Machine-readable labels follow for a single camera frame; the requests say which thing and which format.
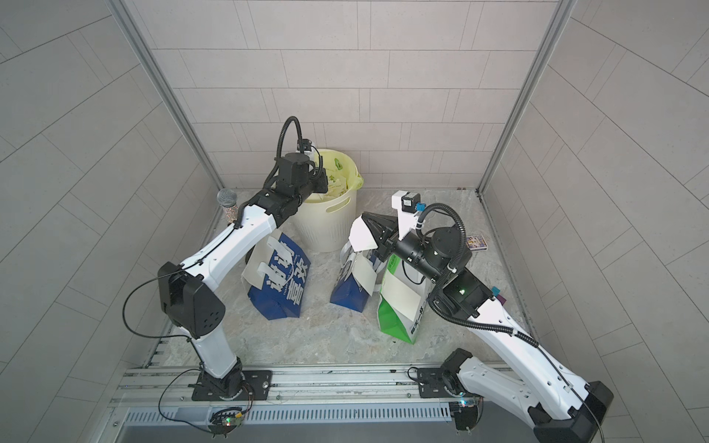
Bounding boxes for white paper receipt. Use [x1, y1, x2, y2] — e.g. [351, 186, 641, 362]
[349, 216, 378, 253]

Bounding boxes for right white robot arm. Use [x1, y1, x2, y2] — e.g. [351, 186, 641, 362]
[349, 203, 614, 442]

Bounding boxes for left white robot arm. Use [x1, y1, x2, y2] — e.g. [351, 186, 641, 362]
[154, 116, 328, 400]

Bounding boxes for shredded paper pile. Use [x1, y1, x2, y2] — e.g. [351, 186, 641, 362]
[316, 175, 348, 202]

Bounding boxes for cream plastic trash bin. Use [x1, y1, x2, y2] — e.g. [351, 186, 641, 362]
[287, 148, 365, 254]

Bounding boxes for small blue white tote bag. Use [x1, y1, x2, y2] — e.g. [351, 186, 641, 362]
[330, 242, 385, 313]

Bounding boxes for green white tote bag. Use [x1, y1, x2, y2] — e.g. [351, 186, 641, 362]
[378, 255, 432, 344]

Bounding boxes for small printed card box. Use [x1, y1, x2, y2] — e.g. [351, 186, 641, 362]
[466, 236, 489, 252]

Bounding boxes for glitter-filled clear bottle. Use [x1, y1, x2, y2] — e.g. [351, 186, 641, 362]
[217, 188, 238, 224]

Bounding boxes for large blue white tote bag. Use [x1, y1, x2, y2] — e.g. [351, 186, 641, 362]
[242, 230, 311, 320]

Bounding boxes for right controller board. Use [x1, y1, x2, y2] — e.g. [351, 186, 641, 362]
[449, 401, 481, 434]

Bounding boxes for controller board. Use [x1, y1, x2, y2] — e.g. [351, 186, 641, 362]
[449, 401, 481, 434]
[208, 407, 245, 437]

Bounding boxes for left controller board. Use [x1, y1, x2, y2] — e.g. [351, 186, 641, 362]
[208, 407, 245, 437]

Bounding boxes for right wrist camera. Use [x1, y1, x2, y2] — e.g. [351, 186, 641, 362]
[391, 190, 426, 240]

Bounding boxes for aluminium mounting rail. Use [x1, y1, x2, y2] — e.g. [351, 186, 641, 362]
[108, 362, 572, 410]

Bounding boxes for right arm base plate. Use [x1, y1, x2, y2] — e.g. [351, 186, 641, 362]
[415, 367, 463, 399]

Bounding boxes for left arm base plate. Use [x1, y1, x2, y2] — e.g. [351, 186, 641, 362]
[188, 370, 273, 402]

